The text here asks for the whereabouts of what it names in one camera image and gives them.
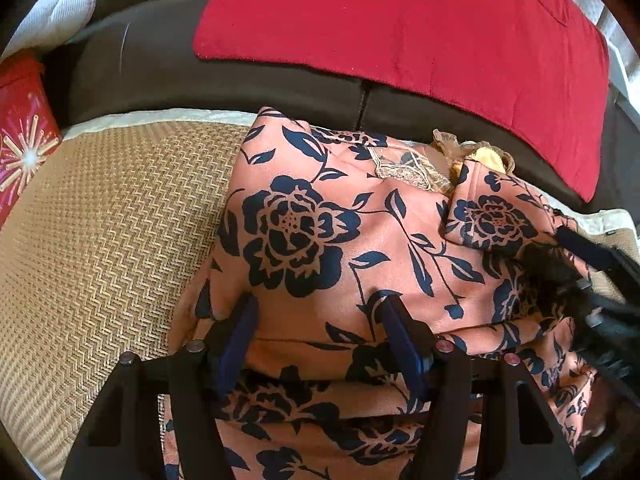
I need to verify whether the woven straw mat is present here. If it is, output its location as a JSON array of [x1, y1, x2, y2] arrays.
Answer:
[[0, 109, 637, 480]]

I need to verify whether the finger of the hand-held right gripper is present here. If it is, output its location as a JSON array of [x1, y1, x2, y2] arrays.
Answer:
[[554, 225, 632, 273]]

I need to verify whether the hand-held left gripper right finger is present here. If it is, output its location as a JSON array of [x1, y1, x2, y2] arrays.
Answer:
[[375, 293, 583, 480]]

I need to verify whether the red cloth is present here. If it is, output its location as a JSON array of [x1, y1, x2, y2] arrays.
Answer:
[[192, 0, 612, 204]]

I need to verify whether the orange floral print garment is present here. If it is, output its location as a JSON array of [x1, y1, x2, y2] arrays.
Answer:
[[160, 106, 601, 480]]

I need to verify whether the beige lace yellow garment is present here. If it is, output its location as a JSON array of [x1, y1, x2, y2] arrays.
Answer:
[[372, 129, 516, 196]]

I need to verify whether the brown sofa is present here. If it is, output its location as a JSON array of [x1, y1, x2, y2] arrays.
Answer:
[[42, 0, 640, 203]]

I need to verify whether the white ribbed cushion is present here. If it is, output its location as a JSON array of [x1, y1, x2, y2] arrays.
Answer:
[[0, 0, 97, 61]]

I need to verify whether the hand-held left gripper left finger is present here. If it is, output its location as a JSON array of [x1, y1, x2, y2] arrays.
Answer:
[[60, 292, 261, 480]]

